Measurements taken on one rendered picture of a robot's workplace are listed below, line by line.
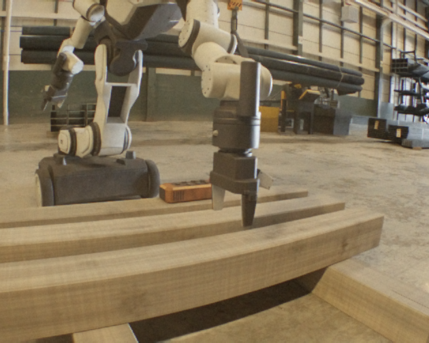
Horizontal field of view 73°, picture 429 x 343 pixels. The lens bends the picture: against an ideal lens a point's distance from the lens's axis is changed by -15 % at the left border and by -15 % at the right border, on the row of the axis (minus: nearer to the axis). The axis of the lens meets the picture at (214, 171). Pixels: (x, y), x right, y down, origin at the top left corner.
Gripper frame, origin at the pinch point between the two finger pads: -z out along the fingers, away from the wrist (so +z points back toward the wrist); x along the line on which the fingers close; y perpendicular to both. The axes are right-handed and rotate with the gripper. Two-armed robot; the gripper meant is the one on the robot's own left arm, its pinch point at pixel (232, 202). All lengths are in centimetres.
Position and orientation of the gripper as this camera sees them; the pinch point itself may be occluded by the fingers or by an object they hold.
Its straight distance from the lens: 65.6
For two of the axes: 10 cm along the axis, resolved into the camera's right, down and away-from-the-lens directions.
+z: 0.4, -9.8, -1.9
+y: 8.7, -0.6, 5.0
